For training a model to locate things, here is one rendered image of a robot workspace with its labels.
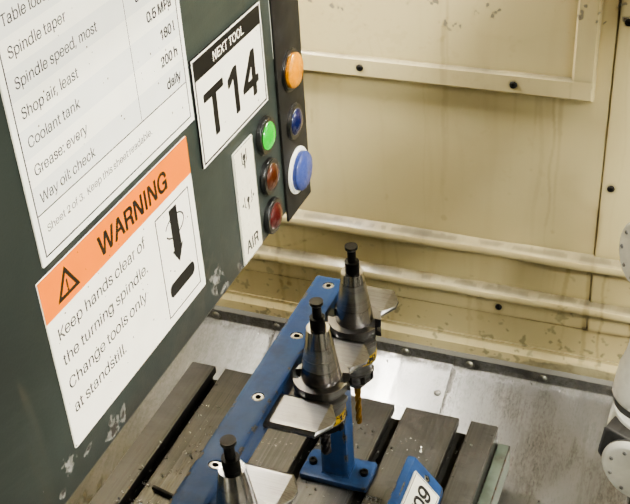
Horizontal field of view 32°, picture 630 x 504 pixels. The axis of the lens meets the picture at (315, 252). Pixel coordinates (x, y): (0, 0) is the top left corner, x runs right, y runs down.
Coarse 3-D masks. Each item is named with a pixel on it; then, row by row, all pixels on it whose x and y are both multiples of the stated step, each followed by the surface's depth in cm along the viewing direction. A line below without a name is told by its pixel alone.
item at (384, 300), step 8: (368, 288) 135; (376, 288) 135; (376, 296) 134; (384, 296) 134; (392, 296) 134; (336, 304) 133; (376, 304) 132; (384, 304) 132; (392, 304) 132; (384, 312) 131
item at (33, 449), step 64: (192, 0) 61; (256, 0) 69; (0, 128) 47; (192, 128) 64; (256, 128) 73; (0, 192) 48; (0, 256) 48; (0, 320) 49; (192, 320) 68; (0, 384) 50; (128, 384) 61; (0, 448) 51; (64, 448) 56
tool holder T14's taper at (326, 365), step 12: (312, 336) 116; (324, 336) 116; (312, 348) 116; (324, 348) 116; (312, 360) 117; (324, 360) 117; (336, 360) 118; (312, 372) 118; (324, 372) 118; (336, 372) 119; (312, 384) 118; (324, 384) 118
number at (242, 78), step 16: (256, 48) 70; (224, 64) 66; (240, 64) 68; (256, 64) 71; (224, 80) 67; (240, 80) 69; (256, 80) 71; (240, 96) 69; (256, 96) 71; (240, 112) 69
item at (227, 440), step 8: (224, 440) 98; (232, 440) 98; (224, 448) 98; (232, 448) 98; (224, 456) 99; (232, 456) 98; (224, 464) 99; (232, 464) 98; (240, 464) 100; (224, 472) 99; (232, 472) 99
